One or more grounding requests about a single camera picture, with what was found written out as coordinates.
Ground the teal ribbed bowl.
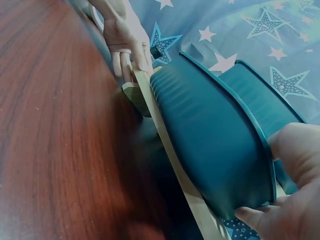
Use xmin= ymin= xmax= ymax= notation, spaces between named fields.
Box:
xmin=219 ymin=59 xmax=309 ymax=199
xmin=149 ymin=51 xmax=278 ymax=221

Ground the person's right hand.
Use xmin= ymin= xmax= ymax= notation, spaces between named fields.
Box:
xmin=235 ymin=122 xmax=320 ymax=240

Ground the wooden dish rack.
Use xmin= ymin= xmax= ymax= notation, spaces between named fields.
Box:
xmin=122 ymin=63 xmax=227 ymax=240

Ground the person's left forearm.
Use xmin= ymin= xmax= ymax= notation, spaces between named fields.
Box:
xmin=92 ymin=0 xmax=136 ymax=22

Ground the small black block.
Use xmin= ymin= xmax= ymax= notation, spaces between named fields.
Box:
xmin=149 ymin=45 xmax=162 ymax=60

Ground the person's left hand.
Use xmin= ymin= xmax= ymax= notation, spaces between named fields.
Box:
xmin=102 ymin=13 xmax=154 ymax=81

